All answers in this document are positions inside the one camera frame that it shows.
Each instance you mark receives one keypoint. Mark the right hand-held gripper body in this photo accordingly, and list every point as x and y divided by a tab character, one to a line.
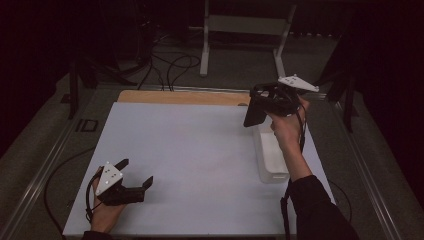
285	101

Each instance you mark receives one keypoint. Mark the white metal frame table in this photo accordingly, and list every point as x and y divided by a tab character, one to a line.
246	25

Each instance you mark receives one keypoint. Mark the white plastic bin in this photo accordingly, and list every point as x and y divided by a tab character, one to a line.
273	153

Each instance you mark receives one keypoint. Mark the white table mat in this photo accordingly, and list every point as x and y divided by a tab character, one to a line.
200	160

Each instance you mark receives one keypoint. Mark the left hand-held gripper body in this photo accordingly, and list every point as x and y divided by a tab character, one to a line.
111	191

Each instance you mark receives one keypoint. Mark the aluminium floor rail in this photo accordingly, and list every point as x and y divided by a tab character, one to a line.
366	173
200	88
43	173

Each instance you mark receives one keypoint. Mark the black phone case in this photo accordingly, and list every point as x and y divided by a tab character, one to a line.
253	115

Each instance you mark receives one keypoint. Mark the person's right hand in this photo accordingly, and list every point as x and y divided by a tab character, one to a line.
288	131

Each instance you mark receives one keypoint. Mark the person's left hand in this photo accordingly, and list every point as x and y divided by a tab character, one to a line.
105	215

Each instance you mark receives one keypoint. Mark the black rectangular floor frame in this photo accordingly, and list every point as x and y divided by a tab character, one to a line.
80	125

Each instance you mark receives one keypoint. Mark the black metal stand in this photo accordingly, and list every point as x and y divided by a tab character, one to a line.
348	100
75	93

